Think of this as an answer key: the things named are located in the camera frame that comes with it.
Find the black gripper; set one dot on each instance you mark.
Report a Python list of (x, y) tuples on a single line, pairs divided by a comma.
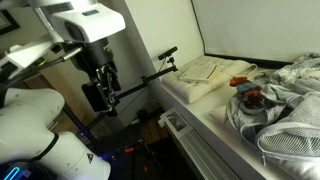
[(95, 55)]

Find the red brown cloth item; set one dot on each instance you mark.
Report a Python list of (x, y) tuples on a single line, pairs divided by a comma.
[(249, 88)]

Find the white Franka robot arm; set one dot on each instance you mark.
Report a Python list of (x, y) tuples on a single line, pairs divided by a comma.
[(26, 126)]

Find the grey mesh laundry bag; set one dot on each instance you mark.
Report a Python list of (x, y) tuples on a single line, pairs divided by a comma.
[(286, 136)]

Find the framed black and white photo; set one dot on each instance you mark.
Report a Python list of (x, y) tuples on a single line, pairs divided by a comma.
[(176, 121)]

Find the cream paper booklet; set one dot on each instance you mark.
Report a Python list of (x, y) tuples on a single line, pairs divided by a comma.
[(200, 72)]

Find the white slatted panel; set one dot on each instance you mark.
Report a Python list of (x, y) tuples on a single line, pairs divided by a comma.
[(196, 150)]

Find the black articulated camera stand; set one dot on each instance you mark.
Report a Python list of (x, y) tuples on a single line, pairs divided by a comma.
[(150, 80)]

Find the black bar camera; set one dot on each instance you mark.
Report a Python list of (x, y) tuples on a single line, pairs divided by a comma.
[(167, 52)]

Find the white wrist camera mount plate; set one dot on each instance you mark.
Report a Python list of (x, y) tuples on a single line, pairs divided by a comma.
[(26, 53)]

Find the dark wall picture frame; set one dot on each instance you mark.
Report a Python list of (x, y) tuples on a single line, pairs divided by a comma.
[(8, 23)]

